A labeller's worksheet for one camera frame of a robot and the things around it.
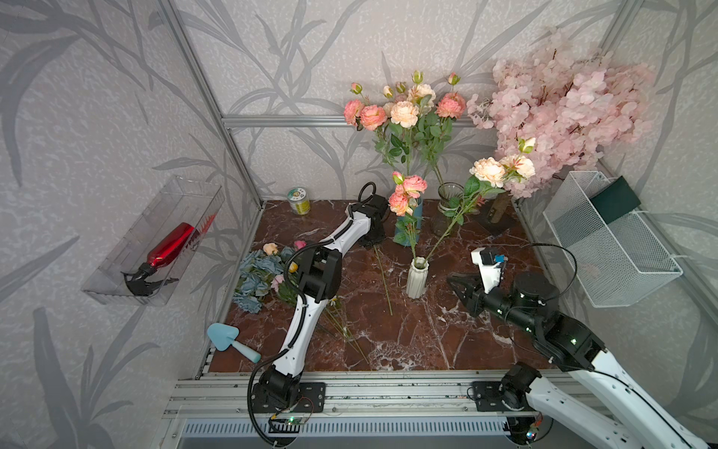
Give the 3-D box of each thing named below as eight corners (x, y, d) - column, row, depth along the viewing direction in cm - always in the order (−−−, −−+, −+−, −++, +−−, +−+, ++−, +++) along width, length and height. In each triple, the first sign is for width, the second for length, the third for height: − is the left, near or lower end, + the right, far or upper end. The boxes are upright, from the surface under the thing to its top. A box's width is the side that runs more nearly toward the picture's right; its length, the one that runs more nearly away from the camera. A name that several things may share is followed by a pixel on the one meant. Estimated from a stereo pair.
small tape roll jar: (289, 214, 119) (284, 200, 113) (293, 201, 124) (288, 187, 118) (309, 214, 119) (305, 200, 113) (312, 201, 124) (308, 187, 118)
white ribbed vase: (406, 299, 94) (411, 272, 81) (405, 284, 98) (410, 256, 84) (422, 299, 94) (429, 272, 81) (420, 284, 98) (427, 256, 84)
